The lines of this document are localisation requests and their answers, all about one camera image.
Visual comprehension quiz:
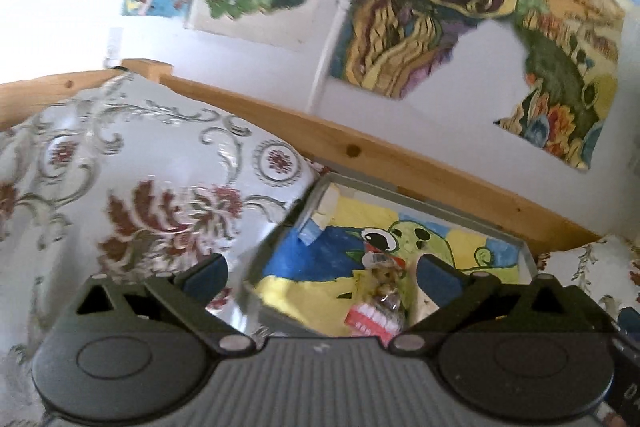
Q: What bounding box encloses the floral white bedspread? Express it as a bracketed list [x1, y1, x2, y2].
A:
[1, 69, 639, 426]

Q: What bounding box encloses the clear bag of nuts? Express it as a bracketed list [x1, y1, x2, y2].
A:
[362, 251, 407, 326]

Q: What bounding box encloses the grey tray with frog drawing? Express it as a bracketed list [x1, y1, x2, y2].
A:
[245, 173, 536, 337]

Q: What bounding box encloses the small red white packet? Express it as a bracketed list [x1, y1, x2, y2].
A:
[344, 303, 404, 343]

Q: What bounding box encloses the landscape hill painting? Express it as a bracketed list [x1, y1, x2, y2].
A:
[495, 0, 625, 171]

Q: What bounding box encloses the wooden bed frame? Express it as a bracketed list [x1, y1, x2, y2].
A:
[0, 57, 601, 258]

